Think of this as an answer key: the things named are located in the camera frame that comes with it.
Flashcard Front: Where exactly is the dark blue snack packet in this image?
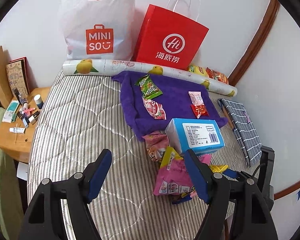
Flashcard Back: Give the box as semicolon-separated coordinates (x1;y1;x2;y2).
171;192;192;205

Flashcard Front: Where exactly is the white blue jar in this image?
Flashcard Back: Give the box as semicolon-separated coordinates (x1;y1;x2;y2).
33;94;44;109

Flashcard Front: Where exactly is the brown door frame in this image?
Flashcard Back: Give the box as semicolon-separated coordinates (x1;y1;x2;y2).
228;0;280;86

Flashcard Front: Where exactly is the blue tissue box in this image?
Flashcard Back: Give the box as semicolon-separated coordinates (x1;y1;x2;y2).
165;118;225;156

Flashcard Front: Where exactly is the rolled lemon print paper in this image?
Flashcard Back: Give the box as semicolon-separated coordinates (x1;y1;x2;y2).
63;59;237;97

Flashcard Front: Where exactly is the striped quilted mattress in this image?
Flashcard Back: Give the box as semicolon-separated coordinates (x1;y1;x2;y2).
26;69;262;240

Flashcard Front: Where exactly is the yellow chips bag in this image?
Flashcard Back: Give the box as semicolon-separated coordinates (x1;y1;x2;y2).
187;65;209;77

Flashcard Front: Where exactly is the pink red snack bag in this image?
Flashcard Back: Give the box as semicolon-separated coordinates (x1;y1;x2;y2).
142;131;170;162

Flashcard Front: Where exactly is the white tube on table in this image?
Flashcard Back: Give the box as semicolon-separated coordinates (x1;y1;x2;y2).
9;127;26;133

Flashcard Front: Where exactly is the purple towel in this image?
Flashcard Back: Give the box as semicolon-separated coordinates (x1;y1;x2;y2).
112;71;228;141

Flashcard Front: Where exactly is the wooden side table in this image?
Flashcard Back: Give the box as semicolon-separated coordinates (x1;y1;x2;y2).
0;87;51;164

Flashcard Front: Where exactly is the brown patterned book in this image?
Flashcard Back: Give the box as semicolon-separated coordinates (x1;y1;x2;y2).
6;57;30;96

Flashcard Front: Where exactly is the red snack packet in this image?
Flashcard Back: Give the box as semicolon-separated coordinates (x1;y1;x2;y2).
191;104;209;119

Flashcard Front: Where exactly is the grey checked folded cloth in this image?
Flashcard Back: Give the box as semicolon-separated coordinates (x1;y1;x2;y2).
218;99;262;167

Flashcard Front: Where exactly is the pink white candy packet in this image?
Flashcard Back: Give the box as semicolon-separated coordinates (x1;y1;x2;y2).
142;99;166;120

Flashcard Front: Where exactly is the wooden chair back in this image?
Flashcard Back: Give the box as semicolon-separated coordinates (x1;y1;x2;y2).
0;46;13;109

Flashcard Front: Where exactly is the green triangle snack packet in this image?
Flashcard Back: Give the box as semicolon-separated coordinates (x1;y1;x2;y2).
135;75;163;100

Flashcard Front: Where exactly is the white Miniso plastic bag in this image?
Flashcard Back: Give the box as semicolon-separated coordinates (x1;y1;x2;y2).
59;0;135;60

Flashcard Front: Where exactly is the teal white box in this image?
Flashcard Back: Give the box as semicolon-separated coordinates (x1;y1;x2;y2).
2;100;19;123

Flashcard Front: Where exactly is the big pink snack bag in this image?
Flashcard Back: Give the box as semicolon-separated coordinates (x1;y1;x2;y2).
153;146;212;197

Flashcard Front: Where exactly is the orange chips bag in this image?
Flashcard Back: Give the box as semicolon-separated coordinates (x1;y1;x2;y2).
206;67;229;85

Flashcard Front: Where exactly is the red paper shopping bag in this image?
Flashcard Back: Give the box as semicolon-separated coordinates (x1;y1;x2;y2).
132;4;209;70

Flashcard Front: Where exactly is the yellow snack packet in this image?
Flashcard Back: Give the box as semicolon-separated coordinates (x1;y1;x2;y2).
209;165;229;173

